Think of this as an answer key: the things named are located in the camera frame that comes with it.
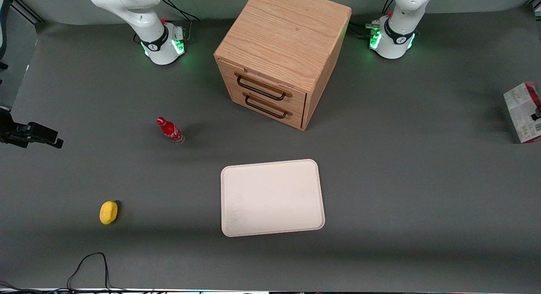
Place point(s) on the yellow lemon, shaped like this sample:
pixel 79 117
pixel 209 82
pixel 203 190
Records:
pixel 108 212

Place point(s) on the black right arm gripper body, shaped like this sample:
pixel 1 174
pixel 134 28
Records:
pixel 16 132

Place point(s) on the white rectangular tray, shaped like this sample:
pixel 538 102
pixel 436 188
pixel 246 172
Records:
pixel 270 197

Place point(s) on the red soda bottle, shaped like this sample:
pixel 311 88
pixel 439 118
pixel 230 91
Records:
pixel 170 130

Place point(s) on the red tartan cookie box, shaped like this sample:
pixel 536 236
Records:
pixel 522 112

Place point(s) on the aluminium frame rail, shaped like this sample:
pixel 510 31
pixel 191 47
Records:
pixel 27 12

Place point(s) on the black stand pole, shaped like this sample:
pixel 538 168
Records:
pixel 3 28

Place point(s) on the wooden drawer cabinet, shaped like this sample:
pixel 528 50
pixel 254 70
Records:
pixel 283 36

